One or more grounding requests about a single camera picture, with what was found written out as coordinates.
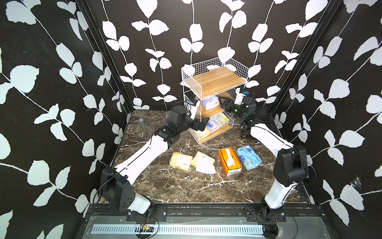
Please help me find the yellow green tissue pack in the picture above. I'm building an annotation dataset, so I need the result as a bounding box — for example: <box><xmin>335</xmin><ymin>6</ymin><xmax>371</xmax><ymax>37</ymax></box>
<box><xmin>191</xmin><ymin>151</ymin><xmax>216</xmax><ymax>174</ymax></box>
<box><xmin>216</xmin><ymin>112</ymin><xmax>229</xmax><ymax>127</ymax></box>

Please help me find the pale yellow tissue pack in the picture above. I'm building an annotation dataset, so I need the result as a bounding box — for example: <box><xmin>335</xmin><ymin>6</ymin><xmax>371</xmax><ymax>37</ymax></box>
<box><xmin>170</xmin><ymin>152</ymin><xmax>193</xmax><ymax>171</ymax></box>

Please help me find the orange tissue pack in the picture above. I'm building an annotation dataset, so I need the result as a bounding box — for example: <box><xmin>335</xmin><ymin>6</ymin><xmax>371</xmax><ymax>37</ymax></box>
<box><xmin>218</xmin><ymin>147</ymin><xmax>242</xmax><ymax>176</ymax></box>

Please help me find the blue cartoon tissue pack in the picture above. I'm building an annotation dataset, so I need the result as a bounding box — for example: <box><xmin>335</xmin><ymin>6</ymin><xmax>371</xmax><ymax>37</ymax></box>
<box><xmin>236</xmin><ymin>145</ymin><xmax>262</xmax><ymax>170</ymax></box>

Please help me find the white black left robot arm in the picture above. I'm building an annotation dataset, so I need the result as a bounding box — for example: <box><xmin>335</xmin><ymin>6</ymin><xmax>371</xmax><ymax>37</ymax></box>
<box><xmin>97</xmin><ymin>105</ymin><xmax>210</xmax><ymax>214</ymax></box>

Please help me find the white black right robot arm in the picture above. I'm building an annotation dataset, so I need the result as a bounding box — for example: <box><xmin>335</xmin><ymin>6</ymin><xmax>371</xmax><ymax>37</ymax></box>
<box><xmin>218</xmin><ymin>96</ymin><xmax>309</xmax><ymax>221</ymax></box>

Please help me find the beige tissue pack bottom shelf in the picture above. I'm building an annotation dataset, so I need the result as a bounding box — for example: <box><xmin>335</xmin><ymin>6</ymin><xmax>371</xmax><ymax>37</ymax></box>
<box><xmin>196</xmin><ymin>127</ymin><xmax>210</xmax><ymax>140</ymax></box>

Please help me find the yellow green tissue pack bottom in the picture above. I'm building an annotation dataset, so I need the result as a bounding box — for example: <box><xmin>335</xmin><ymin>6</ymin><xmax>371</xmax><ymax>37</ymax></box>
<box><xmin>216</xmin><ymin>112</ymin><xmax>229</xmax><ymax>127</ymax></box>

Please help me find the purple cartoon tissue pack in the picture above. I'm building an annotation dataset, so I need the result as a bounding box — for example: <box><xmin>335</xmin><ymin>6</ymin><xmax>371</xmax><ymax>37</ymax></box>
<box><xmin>202</xmin><ymin>95</ymin><xmax>220</xmax><ymax>111</ymax></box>

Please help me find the purple white tissue pack bottom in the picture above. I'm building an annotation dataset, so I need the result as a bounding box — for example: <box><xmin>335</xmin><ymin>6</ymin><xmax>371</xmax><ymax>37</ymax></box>
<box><xmin>206</xmin><ymin>118</ymin><xmax>222</xmax><ymax>134</ymax></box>

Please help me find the small circuit board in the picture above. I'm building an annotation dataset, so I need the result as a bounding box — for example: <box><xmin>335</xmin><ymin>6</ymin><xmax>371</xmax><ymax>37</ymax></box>
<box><xmin>139</xmin><ymin>225</ymin><xmax>154</xmax><ymax>234</ymax></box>

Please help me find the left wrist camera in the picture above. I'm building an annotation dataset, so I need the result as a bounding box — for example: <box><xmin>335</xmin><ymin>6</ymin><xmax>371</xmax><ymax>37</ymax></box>
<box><xmin>187</xmin><ymin>99</ymin><xmax>201</xmax><ymax>120</ymax></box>

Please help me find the white wire wooden shelf rack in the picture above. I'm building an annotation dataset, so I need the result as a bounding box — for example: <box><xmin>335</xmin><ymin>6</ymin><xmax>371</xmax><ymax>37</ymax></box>
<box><xmin>180</xmin><ymin>56</ymin><xmax>250</xmax><ymax>145</ymax></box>

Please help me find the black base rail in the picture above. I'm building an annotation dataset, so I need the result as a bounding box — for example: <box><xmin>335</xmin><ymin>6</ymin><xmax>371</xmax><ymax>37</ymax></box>
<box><xmin>149</xmin><ymin>203</ymin><xmax>326</xmax><ymax>223</ymax></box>

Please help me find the white slotted cable duct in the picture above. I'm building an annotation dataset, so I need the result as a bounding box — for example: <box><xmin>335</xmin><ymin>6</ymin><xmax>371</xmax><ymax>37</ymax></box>
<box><xmin>90</xmin><ymin>224</ymin><xmax>264</xmax><ymax>237</ymax></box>

